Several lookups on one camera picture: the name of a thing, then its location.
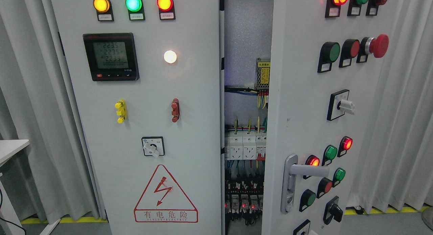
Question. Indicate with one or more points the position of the red electric hazard warning sticker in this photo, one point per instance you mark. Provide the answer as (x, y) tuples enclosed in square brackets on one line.
[(163, 200)]

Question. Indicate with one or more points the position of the relay and terminal row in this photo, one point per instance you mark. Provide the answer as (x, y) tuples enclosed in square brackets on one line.
[(243, 199)]

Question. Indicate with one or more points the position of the red emergency stop mushroom button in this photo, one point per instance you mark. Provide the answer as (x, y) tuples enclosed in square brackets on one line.
[(377, 46)]

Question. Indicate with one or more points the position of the grey cabinet door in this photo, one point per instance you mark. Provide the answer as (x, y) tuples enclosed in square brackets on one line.
[(192, 145), (315, 44)]

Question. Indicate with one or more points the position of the white rotary switch right door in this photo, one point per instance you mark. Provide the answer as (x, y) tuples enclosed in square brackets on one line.
[(339, 105)]

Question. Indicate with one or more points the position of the grey curtain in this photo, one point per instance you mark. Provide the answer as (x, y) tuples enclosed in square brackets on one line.
[(395, 164), (53, 176)]

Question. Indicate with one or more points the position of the white lit indicator lamp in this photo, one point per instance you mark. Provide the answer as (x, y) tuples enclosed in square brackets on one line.
[(170, 56)]

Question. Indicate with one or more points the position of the metal power supply module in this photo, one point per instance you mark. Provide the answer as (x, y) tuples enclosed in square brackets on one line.
[(262, 73)]

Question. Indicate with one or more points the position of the white socket breaker row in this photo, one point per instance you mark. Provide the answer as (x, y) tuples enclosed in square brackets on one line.
[(245, 146)]

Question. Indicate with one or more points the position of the yellow indicator lamp left door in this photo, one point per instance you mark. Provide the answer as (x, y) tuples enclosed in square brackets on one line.
[(104, 10)]

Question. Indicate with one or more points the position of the silver door lever handle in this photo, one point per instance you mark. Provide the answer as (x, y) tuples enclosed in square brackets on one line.
[(290, 172)]

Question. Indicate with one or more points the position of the yellow test terminal block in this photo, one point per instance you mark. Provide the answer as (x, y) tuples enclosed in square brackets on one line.
[(121, 110)]

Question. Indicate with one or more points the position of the black digital power meter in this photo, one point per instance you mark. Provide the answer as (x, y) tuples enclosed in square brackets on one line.
[(111, 56)]

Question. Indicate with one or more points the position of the green indicator lamp left door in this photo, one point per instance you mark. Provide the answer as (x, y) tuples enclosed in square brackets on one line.
[(135, 10)]

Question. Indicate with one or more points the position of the rotary selector switch left door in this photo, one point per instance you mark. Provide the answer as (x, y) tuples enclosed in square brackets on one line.
[(153, 146)]

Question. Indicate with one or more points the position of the white desk corner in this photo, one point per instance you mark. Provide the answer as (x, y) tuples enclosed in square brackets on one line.
[(8, 148)]

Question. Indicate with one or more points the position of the grey curtain right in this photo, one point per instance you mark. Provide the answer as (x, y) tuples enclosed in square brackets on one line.
[(395, 164)]

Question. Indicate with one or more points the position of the red indicator lamp left door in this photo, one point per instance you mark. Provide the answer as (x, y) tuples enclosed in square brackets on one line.
[(166, 9)]

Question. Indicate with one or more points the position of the grey curtain left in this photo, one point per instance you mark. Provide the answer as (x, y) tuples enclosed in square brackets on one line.
[(53, 176)]

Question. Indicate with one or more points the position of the red test terminal block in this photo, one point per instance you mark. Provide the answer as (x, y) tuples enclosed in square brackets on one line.
[(175, 110)]

